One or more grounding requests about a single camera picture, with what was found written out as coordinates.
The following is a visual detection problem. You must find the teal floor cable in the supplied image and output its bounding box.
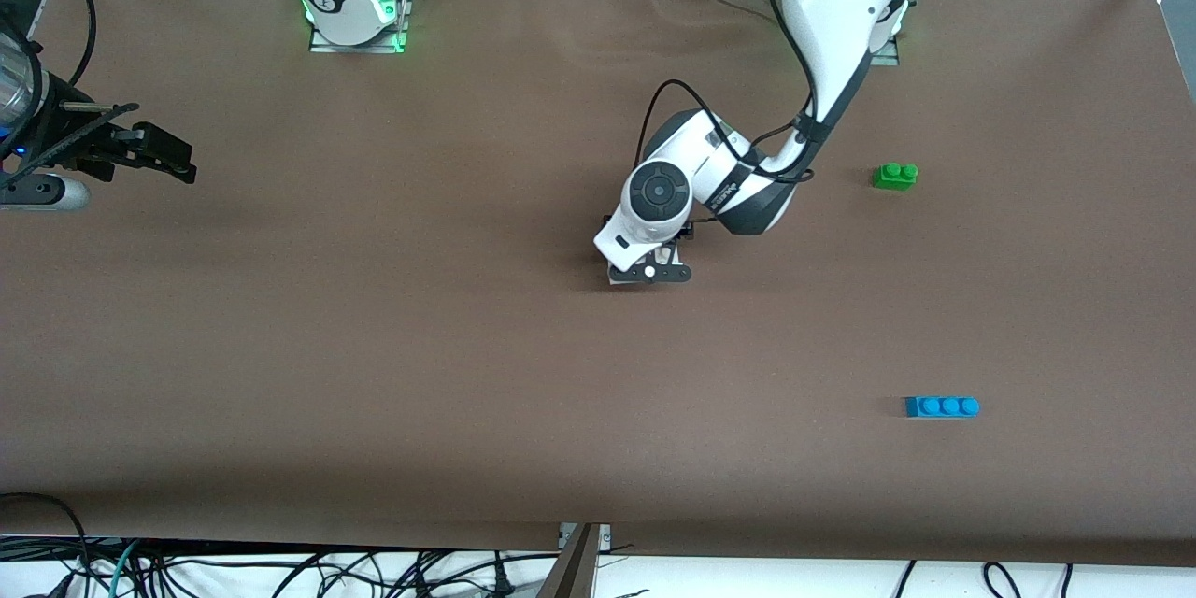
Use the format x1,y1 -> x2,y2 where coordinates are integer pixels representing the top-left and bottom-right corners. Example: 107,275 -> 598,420
107,539 -> 143,598

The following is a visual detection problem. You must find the black looped floor cable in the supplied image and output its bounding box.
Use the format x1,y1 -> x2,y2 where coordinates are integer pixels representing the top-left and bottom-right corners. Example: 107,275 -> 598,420
0,491 -> 92,598

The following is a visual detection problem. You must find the dark brown metal bar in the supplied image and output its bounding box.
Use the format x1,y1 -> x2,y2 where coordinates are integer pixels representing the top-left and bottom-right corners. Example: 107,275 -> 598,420
537,523 -> 600,598

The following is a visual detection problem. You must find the silver metal bracket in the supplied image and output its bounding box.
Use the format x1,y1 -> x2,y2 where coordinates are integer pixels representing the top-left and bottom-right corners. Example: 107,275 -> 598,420
558,522 -> 613,550

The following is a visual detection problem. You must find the blue three-stud block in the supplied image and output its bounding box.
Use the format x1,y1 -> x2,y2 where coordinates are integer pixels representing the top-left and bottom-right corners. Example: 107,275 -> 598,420
904,395 -> 981,420

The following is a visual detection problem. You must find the brown table cover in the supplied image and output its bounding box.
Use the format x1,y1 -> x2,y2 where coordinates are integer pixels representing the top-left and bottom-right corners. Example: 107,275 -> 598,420
0,0 -> 1196,569

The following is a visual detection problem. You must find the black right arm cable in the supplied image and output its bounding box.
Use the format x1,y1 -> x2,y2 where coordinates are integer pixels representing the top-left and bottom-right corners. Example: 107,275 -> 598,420
71,0 -> 98,90

